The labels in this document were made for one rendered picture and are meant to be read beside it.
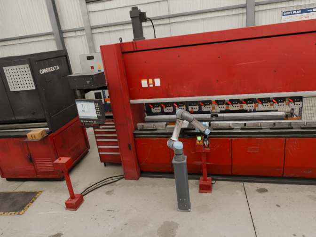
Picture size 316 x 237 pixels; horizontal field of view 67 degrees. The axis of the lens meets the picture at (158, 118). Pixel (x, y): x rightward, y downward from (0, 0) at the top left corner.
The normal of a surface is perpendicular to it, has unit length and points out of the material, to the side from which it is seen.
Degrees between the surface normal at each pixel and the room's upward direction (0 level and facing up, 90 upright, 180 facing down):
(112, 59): 90
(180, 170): 90
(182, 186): 90
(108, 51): 90
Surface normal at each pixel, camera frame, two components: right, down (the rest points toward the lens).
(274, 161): -0.25, 0.34
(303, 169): -0.22, 0.55
